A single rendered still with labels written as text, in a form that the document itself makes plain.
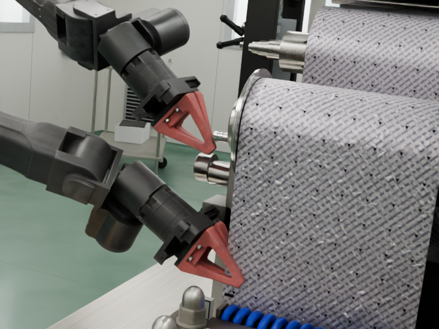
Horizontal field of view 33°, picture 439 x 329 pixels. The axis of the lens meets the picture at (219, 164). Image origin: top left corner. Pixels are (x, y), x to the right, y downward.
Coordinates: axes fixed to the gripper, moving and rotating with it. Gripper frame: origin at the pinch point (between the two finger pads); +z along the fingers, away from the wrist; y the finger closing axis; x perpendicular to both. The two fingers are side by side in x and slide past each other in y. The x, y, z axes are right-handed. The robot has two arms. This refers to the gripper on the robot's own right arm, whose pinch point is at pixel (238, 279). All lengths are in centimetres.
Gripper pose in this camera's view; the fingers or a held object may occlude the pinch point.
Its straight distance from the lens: 93.8
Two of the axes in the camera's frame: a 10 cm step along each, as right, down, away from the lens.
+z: 7.4, 6.4, -2.1
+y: -3.9, 1.5, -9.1
